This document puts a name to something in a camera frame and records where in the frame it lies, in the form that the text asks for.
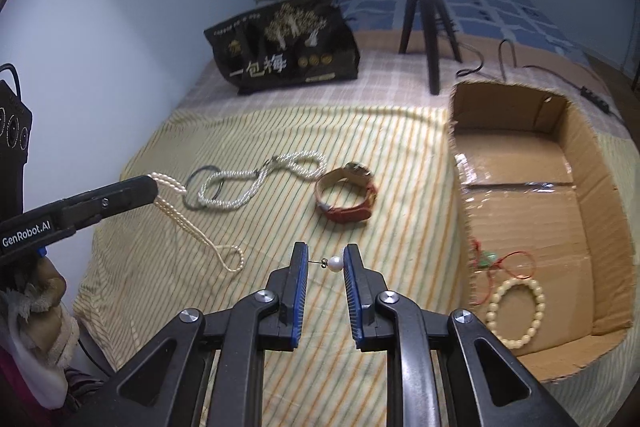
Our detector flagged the black cable controller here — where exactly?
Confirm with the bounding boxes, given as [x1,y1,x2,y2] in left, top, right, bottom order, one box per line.
[579,86,611,114]

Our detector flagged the black light cable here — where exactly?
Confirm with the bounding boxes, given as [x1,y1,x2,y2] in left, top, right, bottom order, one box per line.
[455,38,626,124]

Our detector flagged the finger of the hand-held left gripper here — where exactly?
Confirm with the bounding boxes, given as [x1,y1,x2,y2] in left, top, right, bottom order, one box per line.
[47,174,160,235]

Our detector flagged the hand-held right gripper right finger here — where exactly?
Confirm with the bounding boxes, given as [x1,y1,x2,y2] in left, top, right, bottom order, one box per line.
[342,243,581,427]

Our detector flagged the red string jade pendant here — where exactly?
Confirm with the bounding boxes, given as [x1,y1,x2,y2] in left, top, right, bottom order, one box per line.
[467,237,537,308]

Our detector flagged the red leather strap watch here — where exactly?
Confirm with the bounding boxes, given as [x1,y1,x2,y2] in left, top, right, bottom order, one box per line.
[315,162,377,224]

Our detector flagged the black snack bag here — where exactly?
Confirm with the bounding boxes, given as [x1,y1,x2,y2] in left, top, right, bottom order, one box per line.
[203,0,362,96]

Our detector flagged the cream bead bracelet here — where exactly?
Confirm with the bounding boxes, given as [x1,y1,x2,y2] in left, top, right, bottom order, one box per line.
[486,278,547,350]

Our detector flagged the grey bangle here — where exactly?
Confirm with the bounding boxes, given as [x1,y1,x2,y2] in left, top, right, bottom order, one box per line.
[185,164,226,212]

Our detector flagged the thin cream pearl necklace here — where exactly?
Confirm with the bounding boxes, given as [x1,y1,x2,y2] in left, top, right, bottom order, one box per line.
[150,172,245,273]

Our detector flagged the white multi-strand pearl necklace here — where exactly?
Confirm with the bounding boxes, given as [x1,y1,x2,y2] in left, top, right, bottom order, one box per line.
[197,150,328,212]

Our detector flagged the pearl stud earring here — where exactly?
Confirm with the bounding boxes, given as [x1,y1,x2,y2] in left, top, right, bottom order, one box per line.
[306,257,344,272]

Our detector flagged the beige plaid blanket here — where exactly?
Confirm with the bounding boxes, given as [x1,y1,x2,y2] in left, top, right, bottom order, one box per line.
[172,29,601,114]

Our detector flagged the yellow striped cloth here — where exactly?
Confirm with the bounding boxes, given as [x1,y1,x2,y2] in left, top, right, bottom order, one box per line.
[72,103,640,427]

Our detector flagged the black tripod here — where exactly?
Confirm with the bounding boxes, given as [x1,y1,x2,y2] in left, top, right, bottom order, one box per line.
[397,0,463,96]

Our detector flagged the blue patterned blanket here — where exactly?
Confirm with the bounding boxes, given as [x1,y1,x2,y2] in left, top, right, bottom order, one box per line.
[332,0,592,68]

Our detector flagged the cardboard box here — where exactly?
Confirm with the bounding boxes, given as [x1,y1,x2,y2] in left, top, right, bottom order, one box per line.
[446,79,634,384]

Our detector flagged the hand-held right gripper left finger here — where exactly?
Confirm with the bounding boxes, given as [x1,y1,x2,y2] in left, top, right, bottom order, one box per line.
[65,241,311,427]

